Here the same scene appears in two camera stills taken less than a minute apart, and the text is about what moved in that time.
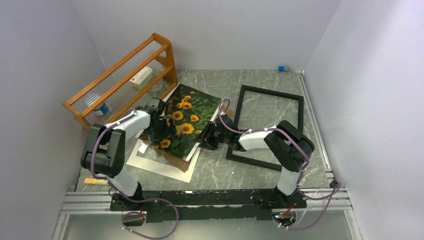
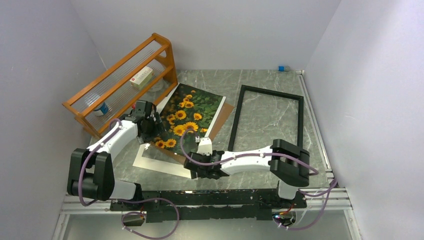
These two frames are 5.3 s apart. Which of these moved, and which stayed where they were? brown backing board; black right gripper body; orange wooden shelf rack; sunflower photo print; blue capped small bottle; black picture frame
Moved: brown backing board; black right gripper body
Stayed: orange wooden shelf rack; black picture frame; blue capped small bottle; sunflower photo print
